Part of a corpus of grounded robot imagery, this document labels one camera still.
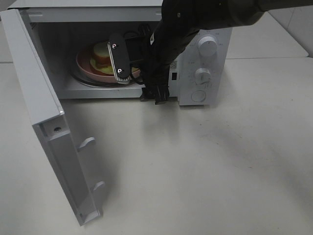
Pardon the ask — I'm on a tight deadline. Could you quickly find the white microwave oven body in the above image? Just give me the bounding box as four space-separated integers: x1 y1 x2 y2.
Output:
0 0 232 115

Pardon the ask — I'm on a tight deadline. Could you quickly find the round white door button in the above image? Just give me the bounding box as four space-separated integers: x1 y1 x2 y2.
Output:
191 90 206 102

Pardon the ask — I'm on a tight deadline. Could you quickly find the white warning label sticker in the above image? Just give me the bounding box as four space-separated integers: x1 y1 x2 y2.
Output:
170 60 179 71

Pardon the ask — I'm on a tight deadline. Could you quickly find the toy sandwich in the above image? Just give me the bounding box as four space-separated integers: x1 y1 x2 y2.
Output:
89 41 113 75

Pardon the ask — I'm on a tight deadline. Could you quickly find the upper white power knob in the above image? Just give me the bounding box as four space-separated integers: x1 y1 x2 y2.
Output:
198 36 218 57

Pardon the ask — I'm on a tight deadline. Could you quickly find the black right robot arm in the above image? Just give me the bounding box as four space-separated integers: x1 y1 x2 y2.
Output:
131 0 313 104

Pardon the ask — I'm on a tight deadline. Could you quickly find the white timer knob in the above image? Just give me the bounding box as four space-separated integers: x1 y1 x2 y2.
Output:
194 68 211 85

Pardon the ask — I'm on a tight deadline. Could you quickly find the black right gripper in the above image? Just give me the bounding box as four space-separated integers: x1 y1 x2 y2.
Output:
123 24 176 105

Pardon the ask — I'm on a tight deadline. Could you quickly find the pink plate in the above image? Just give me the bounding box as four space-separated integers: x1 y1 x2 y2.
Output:
75 47 132 84

